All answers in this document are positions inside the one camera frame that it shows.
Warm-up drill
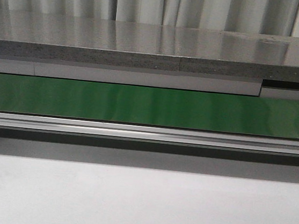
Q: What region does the green conveyor belt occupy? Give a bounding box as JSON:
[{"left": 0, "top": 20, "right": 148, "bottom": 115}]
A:
[{"left": 0, "top": 74, "right": 299, "bottom": 139}]

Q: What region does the grey rear conveyor rail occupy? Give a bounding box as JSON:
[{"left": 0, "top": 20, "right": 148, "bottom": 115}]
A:
[{"left": 0, "top": 55, "right": 262, "bottom": 96}]

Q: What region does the aluminium front conveyor rail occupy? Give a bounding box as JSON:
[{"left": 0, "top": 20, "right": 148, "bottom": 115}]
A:
[{"left": 0, "top": 112, "right": 299, "bottom": 155}]

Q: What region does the grey rear rail right segment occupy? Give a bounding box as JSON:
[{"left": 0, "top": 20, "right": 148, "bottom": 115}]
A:
[{"left": 259, "top": 86, "right": 299, "bottom": 100}]

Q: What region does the white pleated curtain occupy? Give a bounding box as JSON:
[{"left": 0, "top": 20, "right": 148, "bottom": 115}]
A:
[{"left": 0, "top": 0, "right": 299, "bottom": 37}]

